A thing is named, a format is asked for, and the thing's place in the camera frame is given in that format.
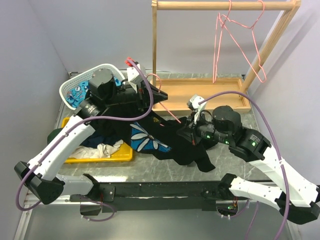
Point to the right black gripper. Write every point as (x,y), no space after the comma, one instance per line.
(186,131)

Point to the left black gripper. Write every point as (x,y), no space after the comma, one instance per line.
(145,97)

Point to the black t shirt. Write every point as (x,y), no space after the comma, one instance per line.
(158,137)

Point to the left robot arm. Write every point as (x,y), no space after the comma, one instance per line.
(40,174)

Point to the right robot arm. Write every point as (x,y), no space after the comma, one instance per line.
(291,191)

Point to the white plastic basket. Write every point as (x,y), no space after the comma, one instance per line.
(73,91)

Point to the wooden clothes rack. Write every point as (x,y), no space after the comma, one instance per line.
(180,90)

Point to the yellow plastic tray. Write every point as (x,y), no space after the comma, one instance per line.
(124,154)

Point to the navy blue garment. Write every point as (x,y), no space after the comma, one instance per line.
(94,140)

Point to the white cloth in tray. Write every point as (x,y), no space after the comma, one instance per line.
(101,151)

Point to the blue shark print cloth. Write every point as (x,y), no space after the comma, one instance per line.
(102,86)

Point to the dark green garment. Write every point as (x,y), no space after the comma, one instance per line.
(53,134)

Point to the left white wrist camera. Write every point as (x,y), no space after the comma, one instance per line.
(135,73)

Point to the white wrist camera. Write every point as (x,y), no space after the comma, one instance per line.
(196,105)
(135,73)

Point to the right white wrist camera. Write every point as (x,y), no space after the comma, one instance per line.
(196,105)

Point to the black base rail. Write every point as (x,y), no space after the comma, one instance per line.
(152,196)

